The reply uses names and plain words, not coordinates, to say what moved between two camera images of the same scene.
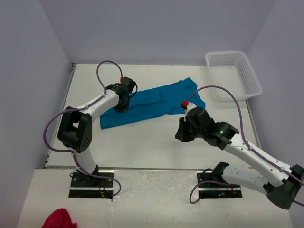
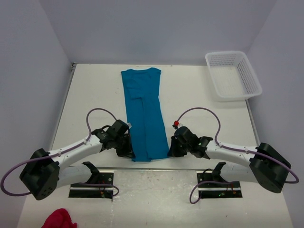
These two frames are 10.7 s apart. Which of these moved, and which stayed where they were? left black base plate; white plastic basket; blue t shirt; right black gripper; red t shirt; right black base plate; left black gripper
Moved: right black gripper; blue t shirt; left black gripper
Stayed: left black base plate; red t shirt; white plastic basket; right black base plate
